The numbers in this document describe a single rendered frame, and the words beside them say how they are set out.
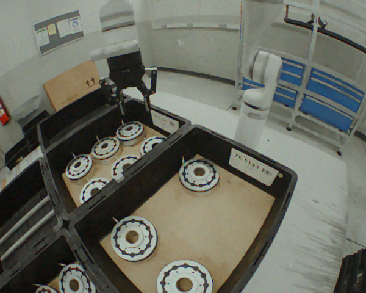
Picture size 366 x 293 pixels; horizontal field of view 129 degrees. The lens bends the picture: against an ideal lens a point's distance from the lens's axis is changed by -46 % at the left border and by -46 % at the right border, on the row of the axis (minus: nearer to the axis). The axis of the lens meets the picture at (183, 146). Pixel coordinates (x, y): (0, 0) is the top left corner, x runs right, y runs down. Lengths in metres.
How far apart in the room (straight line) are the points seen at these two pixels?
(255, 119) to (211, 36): 2.83
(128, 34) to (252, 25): 0.26
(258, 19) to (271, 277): 0.64
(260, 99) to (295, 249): 0.47
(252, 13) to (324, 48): 2.52
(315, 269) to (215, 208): 0.42
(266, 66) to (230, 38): 2.66
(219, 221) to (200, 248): 0.08
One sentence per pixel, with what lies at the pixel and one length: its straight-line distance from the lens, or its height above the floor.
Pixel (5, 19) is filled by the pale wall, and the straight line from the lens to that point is 3.34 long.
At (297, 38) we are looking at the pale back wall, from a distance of 2.84.
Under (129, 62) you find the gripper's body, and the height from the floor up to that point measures 1.12.
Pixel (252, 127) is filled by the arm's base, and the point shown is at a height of 0.89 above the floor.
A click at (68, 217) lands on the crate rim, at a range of 0.37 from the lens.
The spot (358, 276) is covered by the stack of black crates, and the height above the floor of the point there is 0.51.
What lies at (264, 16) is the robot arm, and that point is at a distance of 0.39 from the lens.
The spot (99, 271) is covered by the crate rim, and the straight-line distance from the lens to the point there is 0.30.
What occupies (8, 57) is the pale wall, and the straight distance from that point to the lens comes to 3.22.
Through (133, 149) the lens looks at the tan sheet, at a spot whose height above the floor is 0.83.
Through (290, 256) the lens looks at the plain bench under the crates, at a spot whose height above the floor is 0.70.
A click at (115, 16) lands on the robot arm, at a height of 1.22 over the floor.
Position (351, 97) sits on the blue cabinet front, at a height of 0.75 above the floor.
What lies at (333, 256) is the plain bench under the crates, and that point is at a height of 0.70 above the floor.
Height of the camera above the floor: 1.19
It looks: 44 degrees down
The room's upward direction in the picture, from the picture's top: 5 degrees counter-clockwise
